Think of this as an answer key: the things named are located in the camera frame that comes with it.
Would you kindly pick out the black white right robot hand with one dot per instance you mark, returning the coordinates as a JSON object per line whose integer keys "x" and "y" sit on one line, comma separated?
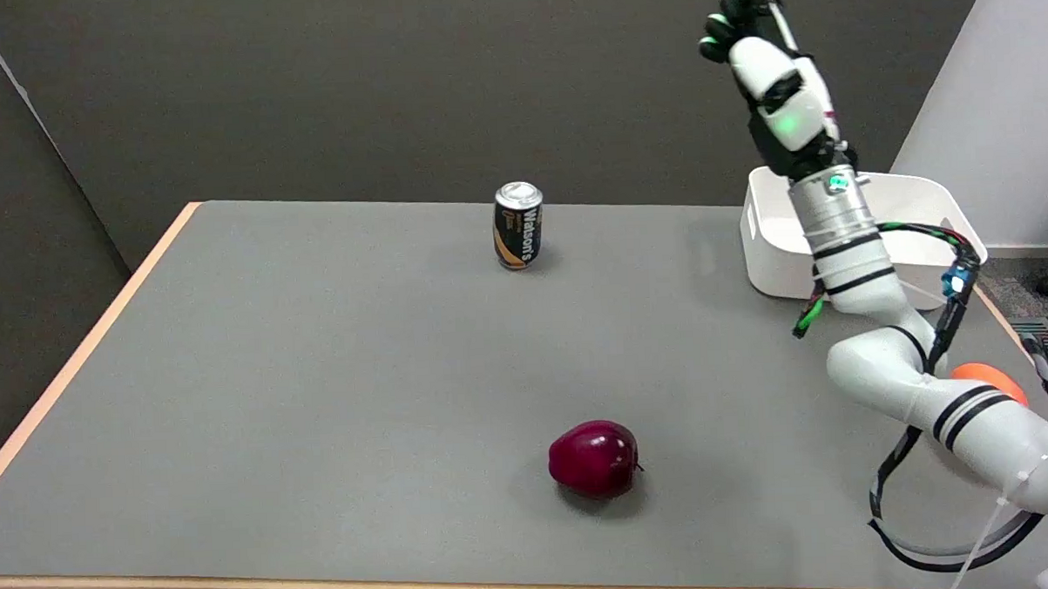
{"x": 782, "y": 85}

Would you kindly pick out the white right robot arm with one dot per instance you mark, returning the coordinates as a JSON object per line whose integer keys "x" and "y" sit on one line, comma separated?
{"x": 883, "y": 334}

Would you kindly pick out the black Watsons drink can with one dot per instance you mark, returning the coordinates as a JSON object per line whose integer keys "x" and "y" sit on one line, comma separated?
{"x": 518, "y": 226}

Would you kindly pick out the white plastic bin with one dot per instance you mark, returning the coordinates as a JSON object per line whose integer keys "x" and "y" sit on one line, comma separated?
{"x": 771, "y": 242}

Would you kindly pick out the orange round fruit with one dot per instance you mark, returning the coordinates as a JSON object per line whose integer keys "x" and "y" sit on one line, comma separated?
{"x": 993, "y": 377}

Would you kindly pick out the dark red apple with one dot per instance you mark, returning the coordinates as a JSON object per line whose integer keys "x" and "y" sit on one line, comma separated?
{"x": 593, "y": 458}

